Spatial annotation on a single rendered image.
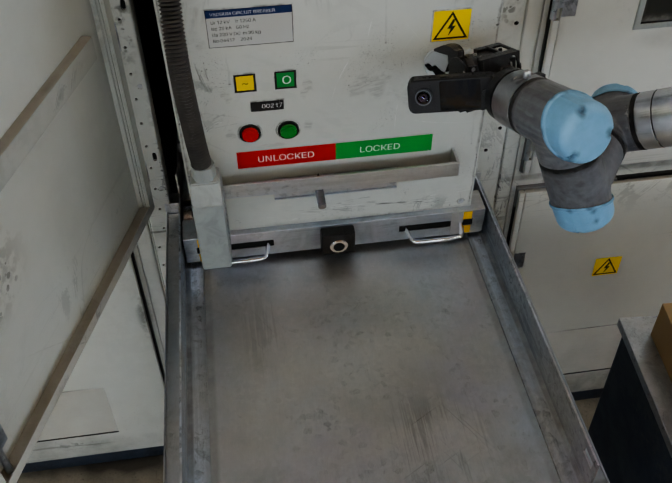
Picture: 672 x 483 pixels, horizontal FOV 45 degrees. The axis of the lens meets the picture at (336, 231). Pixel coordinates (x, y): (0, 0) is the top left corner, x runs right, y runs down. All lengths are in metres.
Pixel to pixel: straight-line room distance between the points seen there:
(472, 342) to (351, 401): 0.23
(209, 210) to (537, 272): 0.88
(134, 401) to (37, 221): 0.86
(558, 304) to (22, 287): 1.23
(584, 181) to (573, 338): 1.12
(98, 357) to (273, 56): 0.92
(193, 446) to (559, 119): 0.69
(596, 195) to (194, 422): 0.66
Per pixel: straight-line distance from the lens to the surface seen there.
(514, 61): 1.15
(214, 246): 1.29
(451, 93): 1.08
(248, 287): 1.43
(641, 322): 1.55
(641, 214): 1.85
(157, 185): 1.55
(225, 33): 1.17
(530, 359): 1.34
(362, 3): 1.17
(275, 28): 1.17
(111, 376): 1.94
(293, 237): 1.44
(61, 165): 1.29
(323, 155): 1.33
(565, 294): 1.95
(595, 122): 0.96
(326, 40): 1.19
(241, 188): 1.30
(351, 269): 1.45
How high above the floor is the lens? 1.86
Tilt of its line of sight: 43 degrees down
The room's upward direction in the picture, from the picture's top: 1 degrees counter-clockwise
